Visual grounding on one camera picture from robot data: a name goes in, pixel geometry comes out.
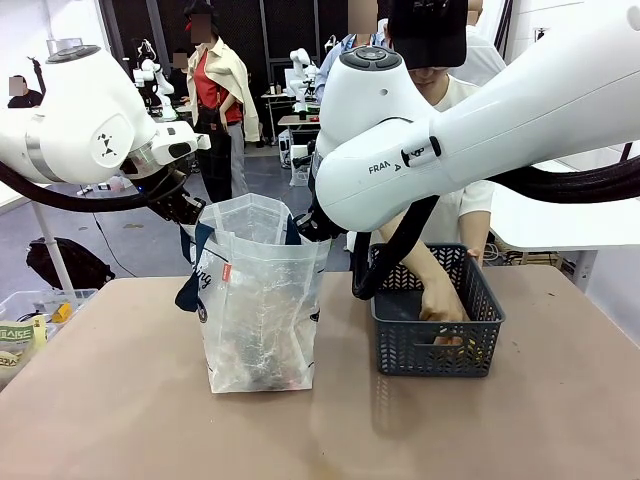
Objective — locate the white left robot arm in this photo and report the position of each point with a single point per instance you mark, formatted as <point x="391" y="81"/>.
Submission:
<point x="85" y="130"/>

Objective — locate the small yellow box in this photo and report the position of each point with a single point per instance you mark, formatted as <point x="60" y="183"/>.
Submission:
<point x="62" y="312"/>

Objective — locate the orange packaged item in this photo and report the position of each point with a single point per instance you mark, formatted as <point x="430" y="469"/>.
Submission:
<point x="450" y="341"/>

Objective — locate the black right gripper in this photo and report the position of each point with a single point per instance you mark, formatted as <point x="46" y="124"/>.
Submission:
<point x="315" y="227"/>

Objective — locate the person in blue shirt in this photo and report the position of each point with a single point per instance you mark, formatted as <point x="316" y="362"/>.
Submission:
<point x="332" y="65"/>

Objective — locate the white table with white legs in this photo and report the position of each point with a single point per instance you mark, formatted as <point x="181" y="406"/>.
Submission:
<point x="550" y="220"/>

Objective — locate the white translucent shopping bag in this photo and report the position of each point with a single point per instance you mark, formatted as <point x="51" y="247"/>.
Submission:
<point x="265" y="300"/>

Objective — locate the dark item inside bag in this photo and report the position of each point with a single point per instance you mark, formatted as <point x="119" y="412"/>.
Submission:
<point x="265" y="360"/>

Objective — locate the person in white sweatshirt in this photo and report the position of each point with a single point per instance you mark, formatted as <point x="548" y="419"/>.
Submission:
<point x="475" y="210"/>

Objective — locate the dark grey plastic basket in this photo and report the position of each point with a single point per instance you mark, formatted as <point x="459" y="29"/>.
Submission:
<point x="435" y="320"/>

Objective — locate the black stand pole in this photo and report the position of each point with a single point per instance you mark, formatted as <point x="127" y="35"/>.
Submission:
<point x="627" y="151"/>

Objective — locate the person's left forearm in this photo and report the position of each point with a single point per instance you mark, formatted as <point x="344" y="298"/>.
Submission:
<point x="475" y="230"/>

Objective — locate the black baseball cap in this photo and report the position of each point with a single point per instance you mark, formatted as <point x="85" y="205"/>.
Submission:
<point x="427" y="35"/>

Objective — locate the small background work table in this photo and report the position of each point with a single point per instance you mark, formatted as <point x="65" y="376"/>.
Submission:
<point x="297" y="122"/>

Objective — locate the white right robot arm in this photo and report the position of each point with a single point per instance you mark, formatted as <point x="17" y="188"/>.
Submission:
<point x="425" y="165"/>

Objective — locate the seated person in black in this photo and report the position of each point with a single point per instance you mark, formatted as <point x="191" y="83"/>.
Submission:
<point x="22" y="97"/>

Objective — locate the green yellow snack package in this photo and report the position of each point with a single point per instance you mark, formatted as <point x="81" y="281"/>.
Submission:
<point x="22" y="336"/>

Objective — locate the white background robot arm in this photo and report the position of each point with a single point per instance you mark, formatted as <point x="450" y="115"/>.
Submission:
<point x="302" y="75"/>

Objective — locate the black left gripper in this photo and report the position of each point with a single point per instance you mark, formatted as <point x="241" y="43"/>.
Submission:
<point x="172" y="200"/>

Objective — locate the clear plastic storage bin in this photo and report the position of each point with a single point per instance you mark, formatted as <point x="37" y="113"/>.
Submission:
<point x="30" y="302"/>

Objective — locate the person in beige shirt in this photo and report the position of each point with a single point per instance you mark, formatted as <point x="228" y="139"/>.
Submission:
<point x="220" y="90"/>

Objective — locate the black backpack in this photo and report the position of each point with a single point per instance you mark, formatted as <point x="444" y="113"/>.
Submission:
<point x="70" y="262"/>

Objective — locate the person's right forearm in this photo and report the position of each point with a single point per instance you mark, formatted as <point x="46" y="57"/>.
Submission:
<point x="410" y="260"/>

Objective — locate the person's left hand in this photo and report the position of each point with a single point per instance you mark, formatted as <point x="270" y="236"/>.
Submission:
<point x="475" y="255"/>

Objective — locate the person's right hand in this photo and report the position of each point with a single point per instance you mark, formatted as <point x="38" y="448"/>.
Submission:
<point x="442" y="302"/>

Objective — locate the white table with slanted leg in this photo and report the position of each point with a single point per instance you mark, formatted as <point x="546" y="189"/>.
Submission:
<point x="45" y="235"/>

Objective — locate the background person in white shirt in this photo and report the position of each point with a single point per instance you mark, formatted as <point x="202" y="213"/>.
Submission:
<point x="485" y="55"/>

